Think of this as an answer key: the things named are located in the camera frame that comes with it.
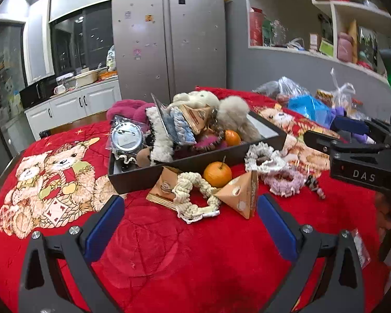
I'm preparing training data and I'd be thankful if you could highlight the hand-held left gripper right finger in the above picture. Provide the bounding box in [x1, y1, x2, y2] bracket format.
[257, 193, 365, 313]

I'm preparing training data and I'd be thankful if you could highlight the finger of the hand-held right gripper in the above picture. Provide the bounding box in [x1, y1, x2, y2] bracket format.
[304, 130, 349, 157]

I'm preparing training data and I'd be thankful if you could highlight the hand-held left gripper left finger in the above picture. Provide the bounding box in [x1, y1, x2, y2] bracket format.
[18, 194, 126, 313]

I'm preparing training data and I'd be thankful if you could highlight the dark rectangular storage box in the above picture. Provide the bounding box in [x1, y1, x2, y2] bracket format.
[107, 109, 287, 195]

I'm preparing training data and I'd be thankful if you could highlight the round mirror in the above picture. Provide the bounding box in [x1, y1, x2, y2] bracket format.
[106, 115, 147, 157]

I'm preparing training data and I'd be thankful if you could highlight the tan triangular dotted packet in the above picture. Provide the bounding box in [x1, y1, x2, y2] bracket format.
[178, 104, 216, 134]
[213, 170, 259, 220]

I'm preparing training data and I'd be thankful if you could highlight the blue knitted scrunchie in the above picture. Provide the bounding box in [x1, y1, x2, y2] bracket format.
[169, 107, 198, 146]

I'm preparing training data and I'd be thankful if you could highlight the person's right hand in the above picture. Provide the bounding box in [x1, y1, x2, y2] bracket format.
[375, 192, 391, 242]

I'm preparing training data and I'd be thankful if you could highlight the black cloth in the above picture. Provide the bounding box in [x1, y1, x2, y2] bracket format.
[332, 117, 369, 134]

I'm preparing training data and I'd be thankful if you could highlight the purple plush item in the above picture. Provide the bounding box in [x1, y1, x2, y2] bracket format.
[329, 106, 375, 144]

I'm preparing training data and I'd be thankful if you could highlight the blue plastic bag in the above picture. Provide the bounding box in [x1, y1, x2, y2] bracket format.
[287, 95, 333, 128]

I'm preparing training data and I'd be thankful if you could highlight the pink knitted scrunchie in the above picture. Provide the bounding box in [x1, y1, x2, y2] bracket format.
[262, 168, 308, 198]

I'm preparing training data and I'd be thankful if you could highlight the yellow red snack packet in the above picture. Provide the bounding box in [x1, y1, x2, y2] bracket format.
[314, 89, 334, 103]

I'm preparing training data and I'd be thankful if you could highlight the knotted clear plastic bag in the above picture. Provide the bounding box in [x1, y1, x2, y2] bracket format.
[331, 67, 357, 111]

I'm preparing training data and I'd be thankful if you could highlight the clear crumpled plastic bag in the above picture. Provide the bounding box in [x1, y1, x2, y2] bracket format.
[252, 76, 310, 103]

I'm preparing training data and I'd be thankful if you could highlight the white lace scrunchie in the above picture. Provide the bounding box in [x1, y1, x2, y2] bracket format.
[244, 142, 287, 173]

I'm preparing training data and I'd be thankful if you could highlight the red printed bear blanket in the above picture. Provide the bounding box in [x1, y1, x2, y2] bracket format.
[0, 86, 391, 313]

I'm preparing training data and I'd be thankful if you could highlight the tan triangular packet with figure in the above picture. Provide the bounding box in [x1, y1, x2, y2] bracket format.
[146, 166, 183, 211]

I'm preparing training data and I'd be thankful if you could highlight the tangerine with stem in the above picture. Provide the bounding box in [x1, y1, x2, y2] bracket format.
[203, 160, 233, 189]

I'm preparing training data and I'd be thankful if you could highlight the small clear plastic bag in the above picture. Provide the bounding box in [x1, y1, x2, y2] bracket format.
[351, 228, 372, 269]

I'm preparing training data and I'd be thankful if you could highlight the stemless tangerine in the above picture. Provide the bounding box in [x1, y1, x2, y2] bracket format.
[224, 130, 242, 147]

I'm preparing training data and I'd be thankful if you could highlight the beige fluffy pompom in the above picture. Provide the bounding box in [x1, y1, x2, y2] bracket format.
[218, 96, 261, 142]

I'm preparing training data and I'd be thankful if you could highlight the green label card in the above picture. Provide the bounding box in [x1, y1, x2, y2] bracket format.
[319, 38, 334, 56]

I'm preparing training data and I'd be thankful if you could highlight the cream braided scrunchie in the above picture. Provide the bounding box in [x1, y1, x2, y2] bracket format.
[173, 171, 221, 225]

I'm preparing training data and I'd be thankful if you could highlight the pink bag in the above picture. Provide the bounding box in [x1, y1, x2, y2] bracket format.
[337, 32, 354, 62]

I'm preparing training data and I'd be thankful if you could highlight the white and black fluffy scrunchie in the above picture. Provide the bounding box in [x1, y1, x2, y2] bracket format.
[145, 107, 175, 165]

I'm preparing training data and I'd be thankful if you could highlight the small magenta fluffy scrunchie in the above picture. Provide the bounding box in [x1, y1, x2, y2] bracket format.
[179, 137, 225, 152]

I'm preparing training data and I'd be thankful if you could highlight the green box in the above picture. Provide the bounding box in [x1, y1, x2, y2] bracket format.
[262, 19, 274, 47]

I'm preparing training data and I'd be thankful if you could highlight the large magenta fluffy scrunchie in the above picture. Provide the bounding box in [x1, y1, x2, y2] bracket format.
[107, 99, 155, 124]

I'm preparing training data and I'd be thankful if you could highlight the tall red box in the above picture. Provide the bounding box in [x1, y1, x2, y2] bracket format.
[249, 7, 266, 47]

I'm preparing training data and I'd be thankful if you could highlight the white kitchen cabinet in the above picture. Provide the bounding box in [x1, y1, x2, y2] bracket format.
[24, 78, 123, 141]

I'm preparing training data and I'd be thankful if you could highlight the cream plush toy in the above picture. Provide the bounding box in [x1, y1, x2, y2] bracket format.
[173, 91, 220, 111]

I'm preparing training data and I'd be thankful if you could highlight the black microwave oven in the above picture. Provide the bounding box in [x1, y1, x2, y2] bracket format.
[20, 76, 57, 110]

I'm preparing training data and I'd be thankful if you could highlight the silver double-door refrigerator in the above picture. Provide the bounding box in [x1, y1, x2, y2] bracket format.
[112, 0, 230, 100]

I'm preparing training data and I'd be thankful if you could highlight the white wall shelf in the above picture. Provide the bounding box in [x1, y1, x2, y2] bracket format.
[244, 0, 391, 85]

